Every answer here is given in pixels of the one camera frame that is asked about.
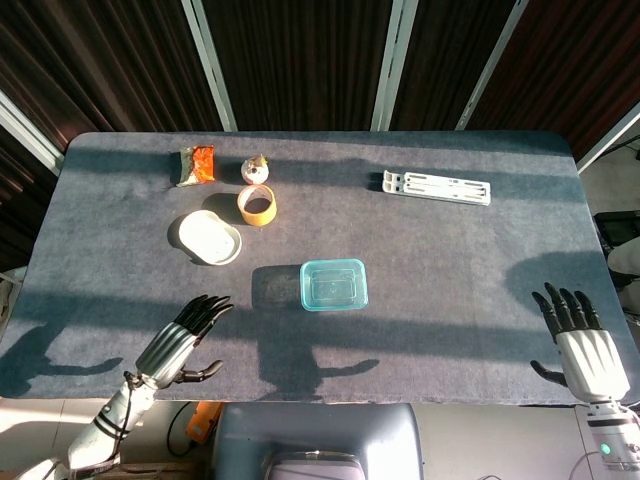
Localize white partition frame post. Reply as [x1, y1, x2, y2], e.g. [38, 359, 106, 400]
[180, 0, 239, 132]
[370, 0, 419, 132]
[454, 0, 529, 131]
[574, 102, 640, 174]
[0, 89, 66, 176]

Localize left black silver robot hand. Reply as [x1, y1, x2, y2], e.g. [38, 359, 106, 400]
[134, 294, 235, 390]

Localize blue-grey table cloth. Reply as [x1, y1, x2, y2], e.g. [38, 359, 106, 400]
[0, 130, 640, 406]

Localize light grey chest housing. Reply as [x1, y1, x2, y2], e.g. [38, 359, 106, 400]
[264, 449, 369, 480]

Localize black floor equipment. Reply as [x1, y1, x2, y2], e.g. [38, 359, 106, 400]
[594, 212, 640, 251]

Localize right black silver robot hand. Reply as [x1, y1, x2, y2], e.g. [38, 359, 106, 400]
[529, 282, 631, 404]

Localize black floor cable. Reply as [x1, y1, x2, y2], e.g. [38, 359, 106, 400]
[166, 403, 194, 457]

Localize clear teal-rimmed container lid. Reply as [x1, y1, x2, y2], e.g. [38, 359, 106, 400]
[299, 258, 370, 312]

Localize orange snack packet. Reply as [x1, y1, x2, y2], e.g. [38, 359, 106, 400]
[174, 144, 217, 189]

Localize white folding stand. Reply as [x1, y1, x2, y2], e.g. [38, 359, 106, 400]
[382, 169, 492, 206]

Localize yellow tape roll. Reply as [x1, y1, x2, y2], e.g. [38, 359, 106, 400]
[236, 183, 278, 227]

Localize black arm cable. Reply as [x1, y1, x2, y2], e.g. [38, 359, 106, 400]
[119, 370, 147, 451]

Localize grey robot torso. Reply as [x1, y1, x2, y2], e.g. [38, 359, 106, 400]
[212, 402, 424, 480]

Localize orange device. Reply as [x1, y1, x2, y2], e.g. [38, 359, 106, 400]
[184, 402, 224, 446]

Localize small white toy figure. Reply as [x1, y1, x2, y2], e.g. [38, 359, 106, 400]
[240, 155, 271, 185]

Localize white oval soap dish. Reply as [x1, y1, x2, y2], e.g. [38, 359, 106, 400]
[178, 209, 243, 266]

